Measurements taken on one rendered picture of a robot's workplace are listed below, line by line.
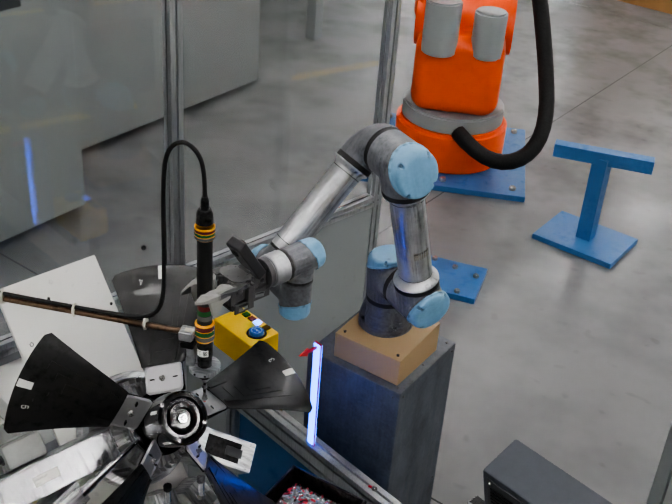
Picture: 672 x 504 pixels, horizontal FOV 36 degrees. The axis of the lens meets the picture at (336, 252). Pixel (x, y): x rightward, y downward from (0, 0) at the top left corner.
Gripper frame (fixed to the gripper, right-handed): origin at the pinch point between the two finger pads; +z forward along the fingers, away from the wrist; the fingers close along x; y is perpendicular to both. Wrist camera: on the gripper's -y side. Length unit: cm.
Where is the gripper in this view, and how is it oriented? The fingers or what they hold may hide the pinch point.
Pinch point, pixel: (193, 293)
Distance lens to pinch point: 216.1
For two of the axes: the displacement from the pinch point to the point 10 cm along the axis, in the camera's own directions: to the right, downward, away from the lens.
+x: -6.8, -4.2, 6.0
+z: -7.3, 3.1, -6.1
